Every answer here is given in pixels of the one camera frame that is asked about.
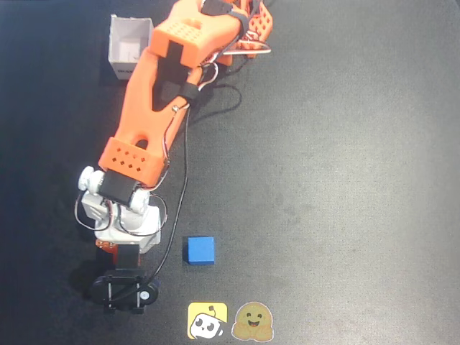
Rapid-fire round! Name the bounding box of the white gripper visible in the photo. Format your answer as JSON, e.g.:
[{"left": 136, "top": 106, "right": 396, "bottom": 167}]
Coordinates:
[{"left": 76, "top": 165, "right": 163, "bottom": 270}]

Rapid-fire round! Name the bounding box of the blue cube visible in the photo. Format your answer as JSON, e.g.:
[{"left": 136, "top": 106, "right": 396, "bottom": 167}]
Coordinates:
[{"left": 183, "top": 235, "right": 216, "bottom": 267}]

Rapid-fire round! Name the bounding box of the yellow robot sticker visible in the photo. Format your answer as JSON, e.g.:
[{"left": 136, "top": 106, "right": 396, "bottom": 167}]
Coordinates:
[{"left": 186, "top": 301, "right": 229, "bottom": 340}]

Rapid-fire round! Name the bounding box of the hugging face sticker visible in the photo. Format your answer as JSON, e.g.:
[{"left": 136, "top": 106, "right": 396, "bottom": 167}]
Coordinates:
[{"left": 231, "top": 300, "right": 275, "bottom": 341}]

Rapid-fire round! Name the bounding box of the white cardboard box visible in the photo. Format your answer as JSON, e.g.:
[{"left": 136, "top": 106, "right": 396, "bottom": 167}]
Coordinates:
[{"left": 107, "top": 14, "right": 155, "bottom": 81}]

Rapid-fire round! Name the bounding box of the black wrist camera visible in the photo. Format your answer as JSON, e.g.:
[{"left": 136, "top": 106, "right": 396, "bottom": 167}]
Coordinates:
[{"left": 88, "top": 267, "right": 162, "bottom": 316}]

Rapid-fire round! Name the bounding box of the black camera cable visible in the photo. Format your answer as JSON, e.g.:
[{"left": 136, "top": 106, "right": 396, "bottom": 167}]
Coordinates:
[{"left": 143, "top": 83, "right": 242, "bottom": 288}]

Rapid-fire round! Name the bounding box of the white servo wire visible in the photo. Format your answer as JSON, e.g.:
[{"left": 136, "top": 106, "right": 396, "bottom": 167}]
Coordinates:
[{"left": 211, "top": 40, "right": 272, "bottom": 59}]

